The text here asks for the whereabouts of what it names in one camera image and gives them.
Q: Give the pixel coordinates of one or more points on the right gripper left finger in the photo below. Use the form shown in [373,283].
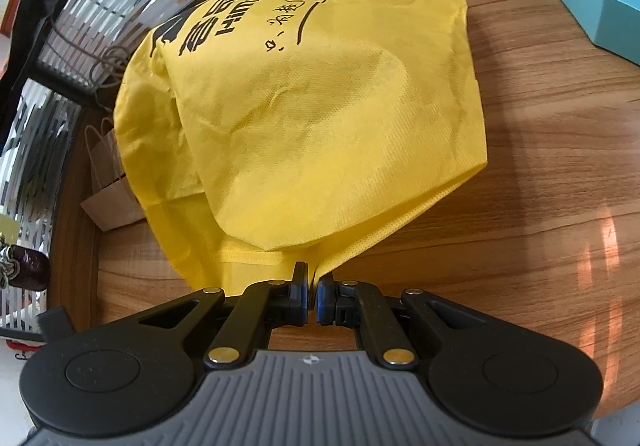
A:
[262,307]

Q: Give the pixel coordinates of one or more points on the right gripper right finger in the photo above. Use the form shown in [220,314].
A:
[362,307]

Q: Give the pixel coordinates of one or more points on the yellow fabric shopping bag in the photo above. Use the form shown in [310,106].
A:
[257,134]

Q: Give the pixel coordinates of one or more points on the brown paper bag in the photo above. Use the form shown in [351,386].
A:
[112,203]

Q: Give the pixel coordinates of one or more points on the black fabric bag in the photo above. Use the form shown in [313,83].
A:
[31,16]

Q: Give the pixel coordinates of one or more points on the dark red object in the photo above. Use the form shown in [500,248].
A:
[24,268]

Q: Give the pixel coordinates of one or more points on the frosted glass partition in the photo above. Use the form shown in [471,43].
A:
[79,49]

